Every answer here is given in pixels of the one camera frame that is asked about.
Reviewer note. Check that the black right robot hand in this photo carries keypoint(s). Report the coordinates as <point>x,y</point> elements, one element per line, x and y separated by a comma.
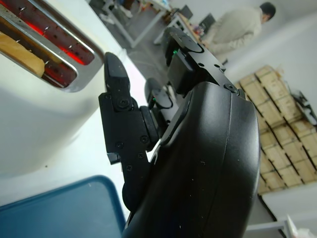
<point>198,161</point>

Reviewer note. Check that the slice of toast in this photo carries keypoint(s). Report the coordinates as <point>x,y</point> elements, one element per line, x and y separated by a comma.
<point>19,53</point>

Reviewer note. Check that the person in cream jacket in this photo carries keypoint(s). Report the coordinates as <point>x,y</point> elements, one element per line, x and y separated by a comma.
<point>237,27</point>

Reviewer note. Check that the cream two-slot toaster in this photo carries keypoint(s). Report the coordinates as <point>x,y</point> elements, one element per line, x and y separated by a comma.
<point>49,119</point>

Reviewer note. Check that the dark blue plastic tray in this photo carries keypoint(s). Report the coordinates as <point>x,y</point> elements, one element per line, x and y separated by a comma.
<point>62,210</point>

